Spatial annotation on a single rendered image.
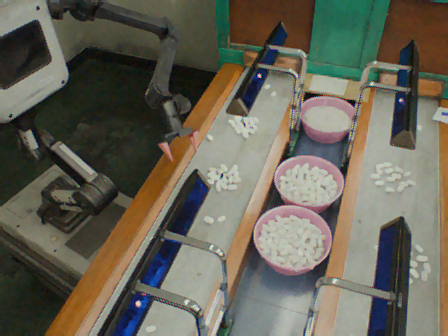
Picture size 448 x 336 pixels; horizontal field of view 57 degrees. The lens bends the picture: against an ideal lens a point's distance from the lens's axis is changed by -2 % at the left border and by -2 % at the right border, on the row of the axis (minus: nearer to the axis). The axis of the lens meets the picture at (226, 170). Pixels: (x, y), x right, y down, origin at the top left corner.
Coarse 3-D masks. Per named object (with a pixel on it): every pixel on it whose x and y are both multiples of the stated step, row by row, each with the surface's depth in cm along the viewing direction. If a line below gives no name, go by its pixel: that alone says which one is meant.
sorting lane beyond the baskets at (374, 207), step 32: (384, 96) 204; (384, 128) 187; (416, 128) 187; (384, 160) 173; (416, 160) 172; (384, 192) 160; (416, 192) 160; (352, 224) 150; (416, 224) 149; (352, 256) 140; (416, 256) 140; (416, 288) 131; (352, 320) 124; (416, 320) 124
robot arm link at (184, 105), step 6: (162, 84) 150; (162, 90) 148; (162, 96) 148; (168, 96) 150; (174, 96) 154; (180, 96) 157; (180, 102) 153; (186, 102) 155; (156, 108) 153; (180, 108) 153; (186, 108) 155
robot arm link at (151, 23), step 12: (84, 0) 150; (96, 0) 152; (72, 12) 154; (96, 12) 157; (108, 12) 159; (120, 12) 162; (132, 12) 167; (132, 24) 168; (144, 24) 170; (156, 24) 173; (168, 24) 176; (168, 36) 175
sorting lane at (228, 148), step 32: (288, 96) 206; (224, 128) 190; (192, 160) 176; (224, 160) 175; (256, 160) 175; (224, 192) 162; (224, 224) 151; (192, 256) 142; (160, 288) 134; (192, 288) 134; (160, 320) 126; (192, 320) 126
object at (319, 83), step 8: (312, 80) 209; (320, 80) 209; (328, 80) 209; (336, 80) 208; (344, 80) 208; (312, 88) 204; (320, 88) 204; (328, 88) 204; (336, 88) 203; (344, 88) 203
